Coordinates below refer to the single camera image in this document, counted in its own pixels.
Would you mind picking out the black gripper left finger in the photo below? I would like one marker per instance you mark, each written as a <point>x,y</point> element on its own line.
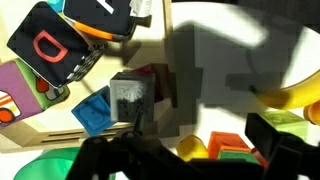
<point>116,156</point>

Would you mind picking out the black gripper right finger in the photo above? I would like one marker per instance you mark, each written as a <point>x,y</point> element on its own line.
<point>290,156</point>

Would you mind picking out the gray toy block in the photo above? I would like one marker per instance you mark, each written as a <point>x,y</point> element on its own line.
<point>131,96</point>

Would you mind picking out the light green toy block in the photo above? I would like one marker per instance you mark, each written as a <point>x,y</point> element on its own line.
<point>286,121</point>

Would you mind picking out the blue toy block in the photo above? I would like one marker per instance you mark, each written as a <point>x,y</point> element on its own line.
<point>93,113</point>

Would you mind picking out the orange toy block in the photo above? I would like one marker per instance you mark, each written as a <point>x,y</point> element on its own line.
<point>228,141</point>

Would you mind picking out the pink toy block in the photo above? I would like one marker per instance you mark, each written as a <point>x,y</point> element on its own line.
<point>161,86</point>

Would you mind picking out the yellow toy banana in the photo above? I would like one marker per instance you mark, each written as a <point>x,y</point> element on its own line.
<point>295,96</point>

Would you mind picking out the wooden tray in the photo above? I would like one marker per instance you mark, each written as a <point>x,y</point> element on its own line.
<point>50,138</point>

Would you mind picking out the green plastic bowl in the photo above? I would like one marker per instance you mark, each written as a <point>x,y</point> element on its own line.
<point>43,165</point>

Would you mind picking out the small yellow toy piece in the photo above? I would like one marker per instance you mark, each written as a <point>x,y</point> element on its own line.
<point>191,148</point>

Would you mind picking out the black fabric cube red letter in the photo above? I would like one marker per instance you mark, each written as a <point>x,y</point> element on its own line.
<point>50,43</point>

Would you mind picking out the black fabric cube white letter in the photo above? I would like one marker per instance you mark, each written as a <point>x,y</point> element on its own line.
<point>100,16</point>

